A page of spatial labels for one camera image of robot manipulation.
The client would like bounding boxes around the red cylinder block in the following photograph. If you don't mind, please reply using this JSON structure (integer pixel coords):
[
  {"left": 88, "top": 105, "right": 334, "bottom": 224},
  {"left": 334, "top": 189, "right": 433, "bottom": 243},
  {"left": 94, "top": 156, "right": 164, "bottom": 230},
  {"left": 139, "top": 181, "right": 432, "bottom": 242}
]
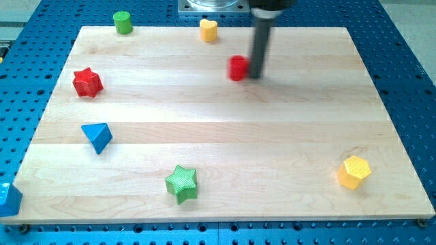
[{"left": 228, "top": 55, "right": 249, "bottom": 81}]

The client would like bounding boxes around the black robot arm end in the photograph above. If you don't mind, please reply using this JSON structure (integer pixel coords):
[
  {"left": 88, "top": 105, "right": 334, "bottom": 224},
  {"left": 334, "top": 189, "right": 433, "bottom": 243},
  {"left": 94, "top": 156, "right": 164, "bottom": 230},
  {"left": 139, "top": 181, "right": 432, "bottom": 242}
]
[{"left": 249, "top": 0, "right": 296, "bottom": 11}]

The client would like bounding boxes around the green star block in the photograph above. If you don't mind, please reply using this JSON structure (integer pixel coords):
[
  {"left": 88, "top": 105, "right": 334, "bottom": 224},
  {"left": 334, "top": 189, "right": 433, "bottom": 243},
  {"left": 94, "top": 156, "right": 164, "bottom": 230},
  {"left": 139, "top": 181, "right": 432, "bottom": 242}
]
[{"left": 165, "top": 165, "right": 198, "bottom": 205}]

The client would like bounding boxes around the light wooden board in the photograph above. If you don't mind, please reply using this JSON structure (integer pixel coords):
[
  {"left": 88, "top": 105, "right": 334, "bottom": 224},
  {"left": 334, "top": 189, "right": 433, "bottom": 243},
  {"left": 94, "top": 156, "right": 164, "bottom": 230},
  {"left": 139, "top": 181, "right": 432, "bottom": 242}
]
[{"left": 2, "top": 26, "right": 435, "bottom": 224}]

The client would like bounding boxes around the yellow heart block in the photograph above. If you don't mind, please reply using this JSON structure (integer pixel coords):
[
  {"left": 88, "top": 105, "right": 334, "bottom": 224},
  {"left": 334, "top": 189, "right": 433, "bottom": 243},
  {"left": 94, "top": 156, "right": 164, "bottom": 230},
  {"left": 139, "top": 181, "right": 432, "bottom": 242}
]
[{"left": 200, "top": 19, "right": 218, "bottom": 42}]

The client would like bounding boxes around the grey pusher rod tool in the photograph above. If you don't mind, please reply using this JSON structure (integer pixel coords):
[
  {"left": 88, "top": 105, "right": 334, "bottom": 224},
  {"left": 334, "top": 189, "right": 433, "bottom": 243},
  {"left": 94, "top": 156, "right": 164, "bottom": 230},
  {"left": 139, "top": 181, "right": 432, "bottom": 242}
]
[{"left": 249, "top": 7, "right": 282, "bottom": 79}]

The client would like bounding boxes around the blue triangle block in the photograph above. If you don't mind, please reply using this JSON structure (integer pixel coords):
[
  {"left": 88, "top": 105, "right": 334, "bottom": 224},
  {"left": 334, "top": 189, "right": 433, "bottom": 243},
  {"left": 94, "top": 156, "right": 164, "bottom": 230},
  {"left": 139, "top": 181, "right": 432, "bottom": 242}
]
[{"left": 81, "top": 123, "right": 112, "bottom": 154}]

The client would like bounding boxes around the red star block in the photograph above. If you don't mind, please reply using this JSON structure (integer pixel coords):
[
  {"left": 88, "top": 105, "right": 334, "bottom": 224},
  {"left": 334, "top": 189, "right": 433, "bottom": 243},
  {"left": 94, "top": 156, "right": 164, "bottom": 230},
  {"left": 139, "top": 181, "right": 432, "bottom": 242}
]
[{"left": 72, "top": 67, "right": 104, "bottom": 98}]

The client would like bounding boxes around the green cylinder block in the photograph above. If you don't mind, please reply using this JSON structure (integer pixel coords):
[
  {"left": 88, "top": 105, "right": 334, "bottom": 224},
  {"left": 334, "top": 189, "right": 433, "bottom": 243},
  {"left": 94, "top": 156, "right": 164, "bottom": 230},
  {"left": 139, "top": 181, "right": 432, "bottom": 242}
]
[{"left": 112, "top": 11, "right": 133, "bottom": 35}]

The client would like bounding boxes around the yellow hexagon block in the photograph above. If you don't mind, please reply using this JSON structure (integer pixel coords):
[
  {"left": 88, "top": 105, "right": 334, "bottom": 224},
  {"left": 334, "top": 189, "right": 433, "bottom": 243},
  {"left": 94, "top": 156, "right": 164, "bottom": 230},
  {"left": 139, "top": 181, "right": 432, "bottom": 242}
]
[{"left": 337, "top": 155, "right": 372, "bottom": 190}]

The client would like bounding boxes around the blue cube block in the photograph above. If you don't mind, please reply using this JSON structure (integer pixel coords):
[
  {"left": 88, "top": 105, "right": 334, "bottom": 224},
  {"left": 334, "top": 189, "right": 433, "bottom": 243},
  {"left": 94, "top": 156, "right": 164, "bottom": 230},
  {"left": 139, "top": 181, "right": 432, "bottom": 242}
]
[{"left": 0, "top": 182, "right": 22, "bottom": 217}]

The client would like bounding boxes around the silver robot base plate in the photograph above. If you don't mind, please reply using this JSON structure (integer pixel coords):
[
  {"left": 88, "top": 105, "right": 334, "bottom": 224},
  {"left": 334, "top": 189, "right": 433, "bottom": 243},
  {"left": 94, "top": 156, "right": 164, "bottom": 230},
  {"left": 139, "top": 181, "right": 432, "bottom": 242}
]
[{"left": 178, "top": 0, "right": 250, "bottom": 13}]

